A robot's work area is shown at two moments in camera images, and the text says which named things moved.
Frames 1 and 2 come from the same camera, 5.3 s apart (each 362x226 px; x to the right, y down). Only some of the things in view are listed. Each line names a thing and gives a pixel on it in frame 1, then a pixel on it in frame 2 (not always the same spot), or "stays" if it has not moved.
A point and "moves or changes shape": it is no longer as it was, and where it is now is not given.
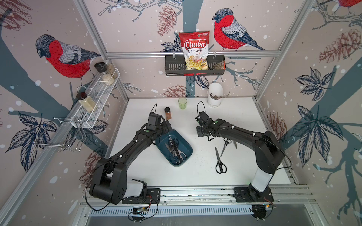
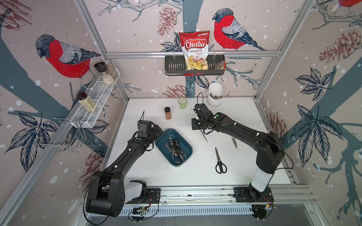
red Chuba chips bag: (195, 46) stays
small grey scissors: (226, 141) moves or changes shape
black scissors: (220, 167) stays
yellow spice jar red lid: (87, 101) stays
